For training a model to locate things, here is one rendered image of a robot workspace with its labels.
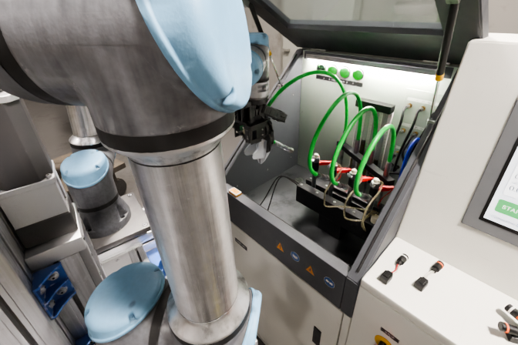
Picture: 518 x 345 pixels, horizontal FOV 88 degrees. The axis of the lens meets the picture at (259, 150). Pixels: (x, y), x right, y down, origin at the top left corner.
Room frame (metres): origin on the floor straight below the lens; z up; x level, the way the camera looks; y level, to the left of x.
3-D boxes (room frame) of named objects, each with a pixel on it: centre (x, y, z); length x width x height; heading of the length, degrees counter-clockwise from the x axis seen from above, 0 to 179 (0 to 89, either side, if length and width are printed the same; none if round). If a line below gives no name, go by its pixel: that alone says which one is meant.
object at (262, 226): (0.75, -0.05, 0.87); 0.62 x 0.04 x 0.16; 42
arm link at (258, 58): (0.60, 0.04, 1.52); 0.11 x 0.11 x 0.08; 81
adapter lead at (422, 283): (0.47, -0.45, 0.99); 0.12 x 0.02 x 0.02; 124
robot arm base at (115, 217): (0.67, 0.50, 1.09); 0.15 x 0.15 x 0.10
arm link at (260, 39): (0.69, 0.01, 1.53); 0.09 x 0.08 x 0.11; 171
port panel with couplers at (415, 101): (0.91, -0.58, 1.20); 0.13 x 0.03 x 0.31; 42
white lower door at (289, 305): (0.74, -0.03, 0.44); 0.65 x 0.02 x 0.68; 42
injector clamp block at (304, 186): (0.82, -0.30, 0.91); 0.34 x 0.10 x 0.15; 42
